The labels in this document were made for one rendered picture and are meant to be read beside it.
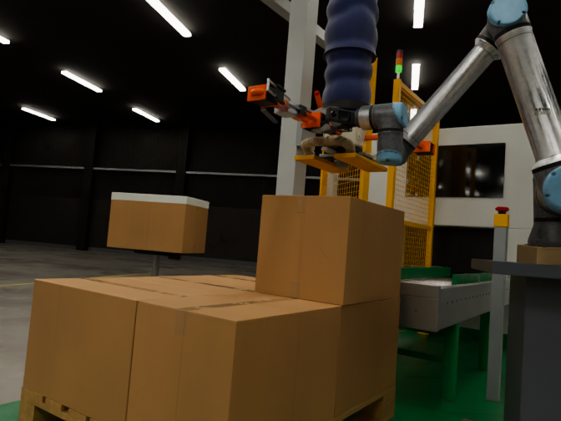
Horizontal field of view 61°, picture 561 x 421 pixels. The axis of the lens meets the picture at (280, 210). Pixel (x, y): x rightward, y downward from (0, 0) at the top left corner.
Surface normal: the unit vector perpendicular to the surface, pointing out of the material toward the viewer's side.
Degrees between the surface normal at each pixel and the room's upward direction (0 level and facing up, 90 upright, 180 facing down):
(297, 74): 90
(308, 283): 90
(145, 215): 90
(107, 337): 90
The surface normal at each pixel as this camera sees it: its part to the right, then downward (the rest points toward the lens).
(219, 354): -0.56, -0.10
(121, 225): -0.25, -0.08
